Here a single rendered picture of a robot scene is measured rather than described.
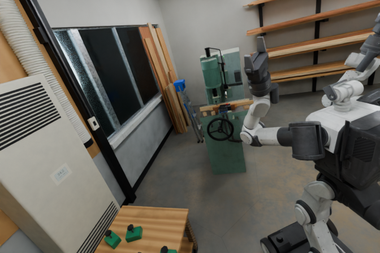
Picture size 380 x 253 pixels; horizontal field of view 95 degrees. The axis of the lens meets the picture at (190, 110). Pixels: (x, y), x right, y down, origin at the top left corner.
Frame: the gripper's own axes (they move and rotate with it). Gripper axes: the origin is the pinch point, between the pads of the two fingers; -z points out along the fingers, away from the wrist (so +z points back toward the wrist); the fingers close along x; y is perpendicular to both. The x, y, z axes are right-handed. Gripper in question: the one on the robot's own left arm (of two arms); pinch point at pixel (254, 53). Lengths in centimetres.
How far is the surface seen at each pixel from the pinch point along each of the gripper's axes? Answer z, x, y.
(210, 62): 62, 67, -85
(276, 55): 181, 244, -86
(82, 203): 70, -101, -107
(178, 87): 119, 72, -172
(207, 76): 75, 60, -88
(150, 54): 79, 98, -238
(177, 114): 192, 61, -210
